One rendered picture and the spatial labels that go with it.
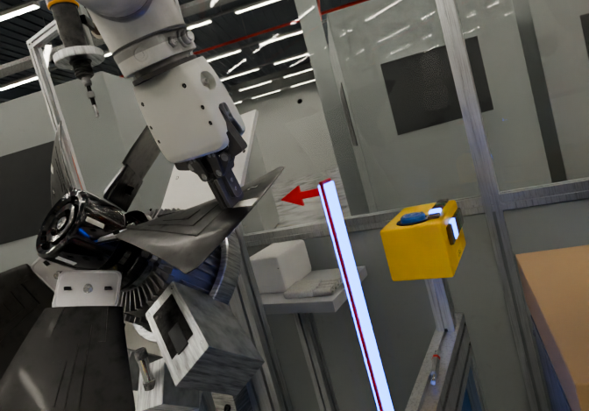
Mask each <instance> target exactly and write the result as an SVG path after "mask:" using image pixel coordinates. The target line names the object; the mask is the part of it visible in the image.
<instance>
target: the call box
mask: <svg viewBox="0 0 589 411"><path fill-rule="evenodd" d="M435 204H436V202H435V203H430V204H424V205H419V206H414V207H408V208H405V209H403V210H402V211H401V212H400V213H399V214H398V215H397V216H396V217H395V218H394V219H393V220H392V221H390V222H389V223H388V224H387V225H386V226H385V227H384V228H383V229H382V230H381V231H380V235H381V239H382V243H383V246H384V250H385V254H386V257H387V263H388V266H389V270H390V273H391V277H392V280H393V281H402V280H426V279H439V278H451V277H453V276H454V274H455V272H456V270H457V267H458V263H459V260H460V259H461V256H462V254H463V251H464V249H465V245H466V242H465V235H464V232H463V228H461V230H460V232H459V234H458V237H457V238H456V241H455V243H454V244H453V245H450V241H449V238H448V234H447V230H446V226H447V225H448V223H450V220H451V218H452V217H453V215H454V213H455V211H456V210H457V208H458V206H457V203H456V201H454V200H451V201H448V202H447V203H446V205H445V206H444V208H443V209H442V211H441V213H440V214H441V216H440V217H439V218H437V219H430V220H429V219H428V218H427V216H428V215H429V211H430V210H431V209H432V207H433V206H434V205H435ZM421 211H422V212H423V213H424V214H425V217H426V218H425V219H423V220H421V221H419V222H415V223H401V217H402V216H404V215H405V214H409V213H414V212H421Z"/></svg>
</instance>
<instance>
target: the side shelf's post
mask: <svg viewBox="0 0 589 411"><path fill-rule="evenodd" d="M293 315H294V320H295V323H296V327H297V329H298V333H299V337H300V339H301V343H302V348H303V351H304V355H305V358H306V361H307V365H308V368H309V373H310V377H311V380H312V383H313V387H314V389H315V393H316V398H317V402H318V405H319V408H320V411H339V408H338V404H337V399H336V396H335V393H334V389H333V386H332V383H331V379H330V374H329V371H328V367H327V364H326V361H325V357H324V354H323V348H322V346H321V342H320V338H319V336H318V332H317V328H316V323H315V320H314V316H313V313H299V314H293Z"/></svg>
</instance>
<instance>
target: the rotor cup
mask: <svg viewBox="0 0 589 411"><path fill-rule="evenodd" d="M87 216H88V217H90V218H92V219H94V220H96V221H97V222H100V223H103V224H104V227H103V229H102V228H100V227H98V226H96V225H94V224H92V223H89V222H87V221H86V219H87ZM62 217H66V218H67V220H66V222H65V224H64V225H63V227H62V228H60V229H57V224H58V222H59V220H60V219H61V218H62ZM147 219H148V220H149V221H151V220H152V218H151V217H150V216H148V215H147V214H145V213H143V212H141V211H139V210H133V211H130V212H128V213H126V214H124V213H123V211H122V210H121V209H120V208H118V207H116V206H114V205H112V204H110V203H108V202H106V201H104V200H102V199H100V198H98V197H96V196H94V195H92V194H90V193H88V192H86V191H84V190H80V189H76V190H73V191H71V192H69V193H67V194H66V195H64V196H63V197H61V198H60V199H59V200H58V201H57V202H56V203H55V205H54V206H53V207H52V209H51V210H50V211H49V213H48V214H47V216H46V218H45V220H44V222H43V223H42V225H41V227H40V229H39V233H38V236H37V240H36V252H37V254H38V256H39V257H41V258H42V259H44V260H47V261H50V262H53V263H54V264H57V265H60V266H65V267H67V268H70V269H73V270H100V271H119V272H123V273H122V280H121V287H120V288H122V287H124V286H126V285H127V284H128V283H130V282H131V281H132V280H133V279H134V278H135V277H136V276H137V275H138V273H139V272H140V271H141V269H142V268H143V267H144V265H145V263H146V261H147V260H148V258H149V256H150V254H151V253H150V252H147V251H145V250H143V249H141V248H139V247H137V246H135V245H133V244H130V243H127V242H125V241H123V240H118V241H113V242H109V243H104V244H96V242H98V241H97V239H99V238H100V237H103V236H106V235H109V234H111V233H113V232H112V231H114V230H124V229H126V226H127V224H130V223H135V225H138V224H141V223H143V221H145V220H147ZM58 256H59V257H62V258H64V259H68V260H71V261H73V262H75V263H77V264H75V265H71V264H69V263H66V262H64V261H61V260H58V259H56V258H57V257H58Z"/></svg>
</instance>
